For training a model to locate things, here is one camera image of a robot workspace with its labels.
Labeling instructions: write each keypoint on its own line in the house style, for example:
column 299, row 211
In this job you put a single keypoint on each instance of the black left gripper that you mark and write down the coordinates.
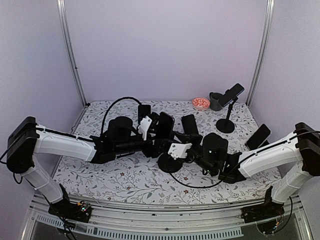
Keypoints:
column 155, row 152

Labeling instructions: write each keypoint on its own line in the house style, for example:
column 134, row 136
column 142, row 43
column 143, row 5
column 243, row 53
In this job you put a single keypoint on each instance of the left aluminium frame post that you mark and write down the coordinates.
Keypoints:
column 62, row 13

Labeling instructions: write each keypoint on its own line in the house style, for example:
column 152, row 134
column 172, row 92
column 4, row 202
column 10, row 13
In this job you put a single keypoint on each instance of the black tall phone stand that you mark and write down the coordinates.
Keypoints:
column 225, row 125

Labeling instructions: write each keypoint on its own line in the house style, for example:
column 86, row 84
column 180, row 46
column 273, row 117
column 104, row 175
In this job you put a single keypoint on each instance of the aluminium front rail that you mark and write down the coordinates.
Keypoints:
column 112, row 220

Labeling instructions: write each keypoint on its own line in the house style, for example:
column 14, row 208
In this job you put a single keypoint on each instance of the right aluminium frame post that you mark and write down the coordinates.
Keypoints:
column 270, row 5

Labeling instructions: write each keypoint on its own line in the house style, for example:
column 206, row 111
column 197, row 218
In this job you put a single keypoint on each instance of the black phone on centre stand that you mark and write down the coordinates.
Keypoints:
column 189, row 125

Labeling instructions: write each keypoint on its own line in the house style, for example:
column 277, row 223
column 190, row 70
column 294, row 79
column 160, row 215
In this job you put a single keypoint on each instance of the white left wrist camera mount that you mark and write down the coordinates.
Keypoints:
column 144, row 126

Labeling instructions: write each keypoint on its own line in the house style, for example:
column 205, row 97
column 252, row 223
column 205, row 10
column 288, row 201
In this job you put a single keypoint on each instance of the dark grey cup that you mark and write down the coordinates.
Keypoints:
column 214, row 101

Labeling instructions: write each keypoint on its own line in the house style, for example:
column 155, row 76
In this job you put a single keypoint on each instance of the black phone on tall stand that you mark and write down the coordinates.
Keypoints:
column 230, row 94

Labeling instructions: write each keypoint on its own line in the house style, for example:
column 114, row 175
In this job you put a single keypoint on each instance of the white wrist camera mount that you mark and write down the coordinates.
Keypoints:
column 179, row 150
column 144, row 126

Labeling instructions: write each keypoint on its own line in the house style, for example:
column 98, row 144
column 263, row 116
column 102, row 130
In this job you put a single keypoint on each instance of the aluminium frame post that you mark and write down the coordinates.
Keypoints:
column 62, row 13
column 270, row 5

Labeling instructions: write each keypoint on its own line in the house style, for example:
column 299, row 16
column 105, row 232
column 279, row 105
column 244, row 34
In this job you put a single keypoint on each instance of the black round-base phone stand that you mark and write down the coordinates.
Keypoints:
column 167, row 164

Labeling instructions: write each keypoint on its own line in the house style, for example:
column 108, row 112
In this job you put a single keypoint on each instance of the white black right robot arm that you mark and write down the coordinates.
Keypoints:
column 301, row 147

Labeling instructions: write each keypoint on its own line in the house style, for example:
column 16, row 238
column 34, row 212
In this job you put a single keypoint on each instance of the black phone lying back left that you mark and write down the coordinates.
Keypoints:
column 143, row 111

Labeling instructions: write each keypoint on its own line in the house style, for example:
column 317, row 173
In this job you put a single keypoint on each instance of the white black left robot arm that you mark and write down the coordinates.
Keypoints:
column 30, row 138

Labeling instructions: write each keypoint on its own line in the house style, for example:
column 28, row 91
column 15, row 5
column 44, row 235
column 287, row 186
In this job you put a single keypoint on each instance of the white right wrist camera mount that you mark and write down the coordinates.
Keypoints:
column 179, row 150

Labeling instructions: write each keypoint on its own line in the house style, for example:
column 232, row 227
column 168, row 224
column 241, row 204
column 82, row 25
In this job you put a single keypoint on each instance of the black phone on right stand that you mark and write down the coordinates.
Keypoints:
column 258, row 137

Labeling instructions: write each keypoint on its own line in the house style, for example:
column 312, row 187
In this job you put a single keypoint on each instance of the floral patterned table mat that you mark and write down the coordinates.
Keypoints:
column 137, row 179

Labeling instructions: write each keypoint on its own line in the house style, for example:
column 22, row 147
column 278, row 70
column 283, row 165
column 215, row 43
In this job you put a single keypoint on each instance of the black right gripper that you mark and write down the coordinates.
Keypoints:
column 197, row 139

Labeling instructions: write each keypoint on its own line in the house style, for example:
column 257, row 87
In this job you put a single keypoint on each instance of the red white patterned bowl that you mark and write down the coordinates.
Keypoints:
column 200, row 103

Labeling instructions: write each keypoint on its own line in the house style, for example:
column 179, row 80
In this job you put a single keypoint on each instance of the black phone with pink edge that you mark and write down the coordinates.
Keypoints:
column 165, row 126

